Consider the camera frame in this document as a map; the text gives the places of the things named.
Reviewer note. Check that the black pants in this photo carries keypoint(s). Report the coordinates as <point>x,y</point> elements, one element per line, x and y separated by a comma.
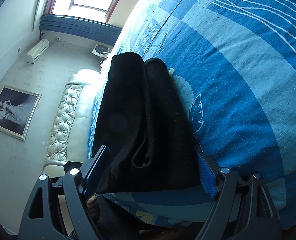
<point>142,121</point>

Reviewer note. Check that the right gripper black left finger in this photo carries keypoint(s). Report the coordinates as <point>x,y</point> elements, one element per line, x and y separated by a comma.
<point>42,218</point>

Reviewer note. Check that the cream tufted leather headboard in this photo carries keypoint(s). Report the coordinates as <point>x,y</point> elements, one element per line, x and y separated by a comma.
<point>71,127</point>

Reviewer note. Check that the framed wall picture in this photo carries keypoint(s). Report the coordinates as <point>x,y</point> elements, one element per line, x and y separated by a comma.
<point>17,107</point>

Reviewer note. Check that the left blue curtain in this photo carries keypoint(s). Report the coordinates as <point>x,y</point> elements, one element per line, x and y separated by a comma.
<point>93,30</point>

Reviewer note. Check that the white box fan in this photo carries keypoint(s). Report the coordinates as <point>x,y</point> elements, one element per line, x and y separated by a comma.
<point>101,51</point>

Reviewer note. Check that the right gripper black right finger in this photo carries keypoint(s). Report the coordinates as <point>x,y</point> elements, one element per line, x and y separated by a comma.
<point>242,207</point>

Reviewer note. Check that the white wall air conditioner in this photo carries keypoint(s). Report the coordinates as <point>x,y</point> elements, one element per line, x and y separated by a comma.
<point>33,55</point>

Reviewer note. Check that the person's left hand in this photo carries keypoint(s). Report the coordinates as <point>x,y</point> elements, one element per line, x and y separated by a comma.
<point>94,208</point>

